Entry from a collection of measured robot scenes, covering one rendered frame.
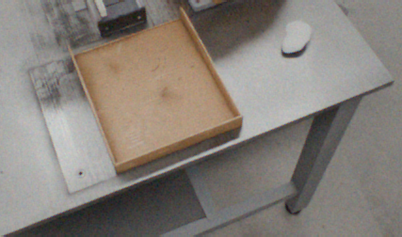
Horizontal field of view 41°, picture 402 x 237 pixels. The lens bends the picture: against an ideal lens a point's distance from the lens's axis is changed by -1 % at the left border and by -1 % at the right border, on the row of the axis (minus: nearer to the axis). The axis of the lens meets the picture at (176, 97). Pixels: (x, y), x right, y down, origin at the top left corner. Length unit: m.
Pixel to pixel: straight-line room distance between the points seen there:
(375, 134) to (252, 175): 0.48
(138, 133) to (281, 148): 1.01
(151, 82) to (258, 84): 0.22
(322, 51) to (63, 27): 0.57
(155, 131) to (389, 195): 1.13
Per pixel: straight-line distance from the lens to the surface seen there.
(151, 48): 1.16
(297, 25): 1.18
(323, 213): 1.92
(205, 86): 1.10
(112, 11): 1.18
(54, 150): 1.07
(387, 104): 2.17
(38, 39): 1.23
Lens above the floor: 1.76
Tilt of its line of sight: 58 degrees down
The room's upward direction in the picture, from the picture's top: 4 degrees counter-clockwise
